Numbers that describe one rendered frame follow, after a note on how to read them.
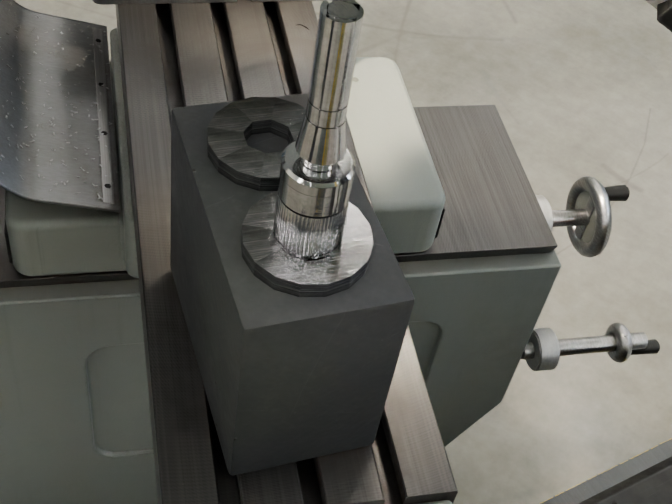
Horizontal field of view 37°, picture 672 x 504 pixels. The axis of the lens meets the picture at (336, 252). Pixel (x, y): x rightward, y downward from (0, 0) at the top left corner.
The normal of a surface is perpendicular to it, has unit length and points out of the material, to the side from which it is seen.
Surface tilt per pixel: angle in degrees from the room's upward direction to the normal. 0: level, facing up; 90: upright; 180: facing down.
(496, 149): 0
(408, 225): 90
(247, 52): 0
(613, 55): 0
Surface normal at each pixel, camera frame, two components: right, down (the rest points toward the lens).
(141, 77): 0.12, -0.67
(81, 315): 0.19, 0.74
